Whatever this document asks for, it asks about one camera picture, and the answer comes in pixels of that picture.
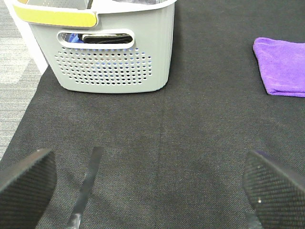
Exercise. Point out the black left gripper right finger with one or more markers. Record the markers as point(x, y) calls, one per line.
point(275, 192)

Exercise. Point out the black table cloth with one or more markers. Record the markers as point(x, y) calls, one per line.
point(173, 158)

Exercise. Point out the blue towel in basket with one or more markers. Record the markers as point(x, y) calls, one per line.
point(74, 38)

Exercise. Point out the purple folded towel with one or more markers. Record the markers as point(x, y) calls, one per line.
point(281, 66)

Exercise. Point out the thin black metal rod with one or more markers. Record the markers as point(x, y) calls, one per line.
point(85, 190)

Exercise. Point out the black cloth in basket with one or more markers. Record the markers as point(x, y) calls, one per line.
point(106, 38)

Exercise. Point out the grey perforated laundry basket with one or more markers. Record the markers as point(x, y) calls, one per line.
point(139, 66)

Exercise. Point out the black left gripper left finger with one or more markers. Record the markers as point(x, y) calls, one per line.
point(26, 189)

